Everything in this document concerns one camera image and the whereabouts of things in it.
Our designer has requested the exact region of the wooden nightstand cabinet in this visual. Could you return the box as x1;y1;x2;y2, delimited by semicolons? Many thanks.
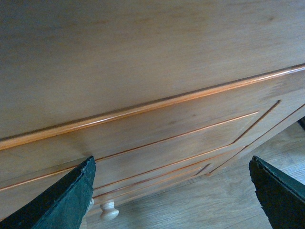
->
0;0;305;151

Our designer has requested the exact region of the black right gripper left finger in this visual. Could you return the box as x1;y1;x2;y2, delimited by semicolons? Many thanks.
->
0;156;96;229

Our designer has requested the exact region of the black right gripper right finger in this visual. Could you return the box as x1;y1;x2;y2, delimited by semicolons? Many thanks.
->
249;156;305;229

